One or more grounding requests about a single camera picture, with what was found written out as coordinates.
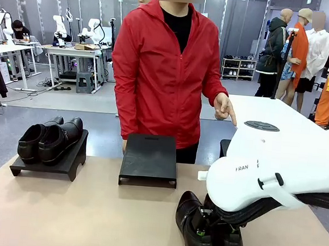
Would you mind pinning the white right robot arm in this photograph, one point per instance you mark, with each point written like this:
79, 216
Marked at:
287, 161

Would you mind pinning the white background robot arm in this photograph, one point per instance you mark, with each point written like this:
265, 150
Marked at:
60, 29
5, 25
92, 32

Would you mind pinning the grey step stool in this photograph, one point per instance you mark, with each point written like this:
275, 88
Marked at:
85, 82

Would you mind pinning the person's right forearm red sleeve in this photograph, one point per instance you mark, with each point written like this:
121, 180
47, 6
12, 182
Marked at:
125, 108

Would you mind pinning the figure in white shirt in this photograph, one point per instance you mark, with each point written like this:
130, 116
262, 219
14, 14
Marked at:
316, 52

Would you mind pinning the white power strip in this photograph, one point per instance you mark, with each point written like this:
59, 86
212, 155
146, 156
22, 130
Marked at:
26, 89

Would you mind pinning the cardboard box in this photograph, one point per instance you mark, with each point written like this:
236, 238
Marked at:
86, 47

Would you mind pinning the mannequin in orange with hat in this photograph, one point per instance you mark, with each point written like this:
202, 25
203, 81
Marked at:
298, 53

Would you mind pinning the white lab table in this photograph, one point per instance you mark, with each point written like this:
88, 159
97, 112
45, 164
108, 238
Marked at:
10, 49
73, 53

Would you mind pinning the wooden shoe rack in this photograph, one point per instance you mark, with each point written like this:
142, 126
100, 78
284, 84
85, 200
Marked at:
238, 69

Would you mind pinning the person's left forearm red sleeve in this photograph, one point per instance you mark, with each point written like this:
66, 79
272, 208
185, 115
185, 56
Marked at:
213, 87

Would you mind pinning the chunky black leather shoe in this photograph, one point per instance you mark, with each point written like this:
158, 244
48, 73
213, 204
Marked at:
57, 140
29, 141

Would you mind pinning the orange trousers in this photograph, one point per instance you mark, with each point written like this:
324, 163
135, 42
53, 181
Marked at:
326, 108

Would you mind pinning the mannequin in dark green jacket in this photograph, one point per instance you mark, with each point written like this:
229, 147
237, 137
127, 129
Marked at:
273, 49

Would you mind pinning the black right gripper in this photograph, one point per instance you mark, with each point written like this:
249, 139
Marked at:
225, 219

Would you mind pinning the person's left hand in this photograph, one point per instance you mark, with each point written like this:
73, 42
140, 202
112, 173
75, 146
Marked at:
222, 106

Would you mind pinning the black tripod pole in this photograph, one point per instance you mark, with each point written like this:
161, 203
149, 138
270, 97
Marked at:
283, 64

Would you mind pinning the person in red jacket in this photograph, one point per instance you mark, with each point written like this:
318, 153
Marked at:
163, 71

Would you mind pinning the seated person in black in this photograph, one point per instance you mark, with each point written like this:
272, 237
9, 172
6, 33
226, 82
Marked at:
20, 30

